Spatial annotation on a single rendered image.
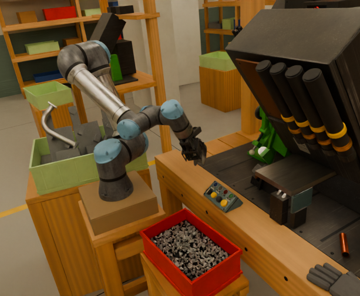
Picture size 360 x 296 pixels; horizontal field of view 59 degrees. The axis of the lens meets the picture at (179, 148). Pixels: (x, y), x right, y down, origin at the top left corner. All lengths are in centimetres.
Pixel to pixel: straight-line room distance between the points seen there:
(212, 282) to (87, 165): 100
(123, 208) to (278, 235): 60
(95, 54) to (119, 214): 66
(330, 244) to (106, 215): 82
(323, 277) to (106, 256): 82
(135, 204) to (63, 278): 101
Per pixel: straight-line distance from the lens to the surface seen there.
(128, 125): 114
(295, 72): 75
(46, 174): 182
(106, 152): 131
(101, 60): 141
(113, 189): 137
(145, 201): 135
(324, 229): 126
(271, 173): 110
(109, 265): 146
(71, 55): 134
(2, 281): 272
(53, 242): 205
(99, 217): 133
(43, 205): 191
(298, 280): 110
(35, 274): 264
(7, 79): 799
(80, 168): 181
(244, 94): 194
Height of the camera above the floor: 169
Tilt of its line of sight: 26 degrees down
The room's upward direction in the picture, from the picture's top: 6 degrees counter-clockwise
